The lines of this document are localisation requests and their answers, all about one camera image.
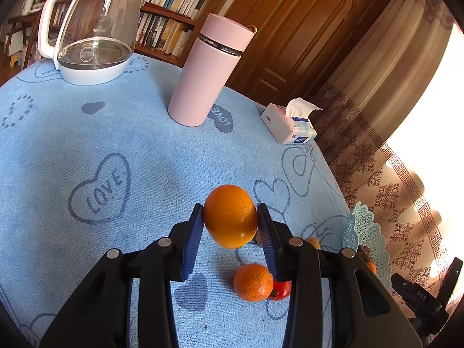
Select large red tomato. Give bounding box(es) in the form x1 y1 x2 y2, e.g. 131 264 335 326
268 280 292 301

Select mandarin orange with stem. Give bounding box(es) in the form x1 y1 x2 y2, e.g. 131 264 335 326
233 263 274 302

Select large smooth orange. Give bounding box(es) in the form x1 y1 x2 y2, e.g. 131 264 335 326
203 185 258 249

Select dark brown passion fruit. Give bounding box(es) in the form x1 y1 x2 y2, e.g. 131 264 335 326
357 244 372 263

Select green brown kiwi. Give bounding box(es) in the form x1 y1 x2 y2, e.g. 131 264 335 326
305 237 321 250

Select teal lattice fruit basket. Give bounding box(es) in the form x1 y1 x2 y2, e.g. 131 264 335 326
341 202 392 290

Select light blue love tablecloth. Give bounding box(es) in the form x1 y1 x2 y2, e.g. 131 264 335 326
1 55 349 347

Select white tissue pack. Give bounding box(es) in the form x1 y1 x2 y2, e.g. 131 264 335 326
260 97 322 145

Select patterned beige curtain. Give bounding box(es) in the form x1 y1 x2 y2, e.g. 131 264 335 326
315 0 454 292

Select pink thermos bottle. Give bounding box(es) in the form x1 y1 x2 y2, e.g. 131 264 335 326
168 13 257 127

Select brown wooden door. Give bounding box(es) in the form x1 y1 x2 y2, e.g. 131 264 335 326
226 0 391 105

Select wooden bookshelf with books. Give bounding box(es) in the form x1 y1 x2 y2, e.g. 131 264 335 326
1 0 226 68

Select glass kettle white handle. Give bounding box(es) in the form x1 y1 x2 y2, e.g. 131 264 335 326
38 0 142 86

